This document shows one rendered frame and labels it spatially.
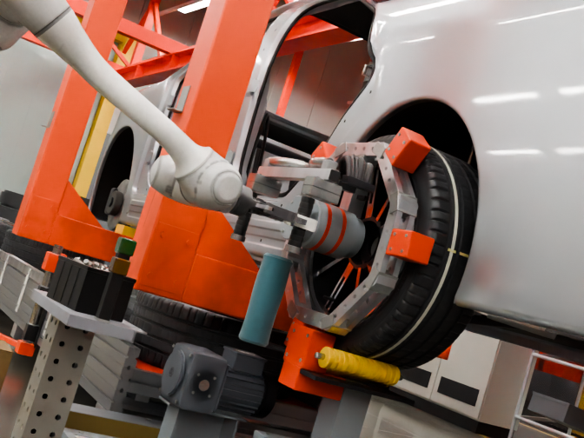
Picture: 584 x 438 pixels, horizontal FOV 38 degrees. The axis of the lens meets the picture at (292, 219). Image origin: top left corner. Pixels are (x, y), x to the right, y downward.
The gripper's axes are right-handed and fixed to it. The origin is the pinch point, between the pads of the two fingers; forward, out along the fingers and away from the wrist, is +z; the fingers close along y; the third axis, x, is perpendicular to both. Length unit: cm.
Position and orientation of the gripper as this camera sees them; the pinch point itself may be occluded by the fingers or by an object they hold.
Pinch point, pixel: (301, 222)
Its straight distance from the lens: 218.3
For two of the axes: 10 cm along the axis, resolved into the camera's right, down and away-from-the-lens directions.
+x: 2.9, -9.5, 0.8
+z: 8.3, 3.0, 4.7
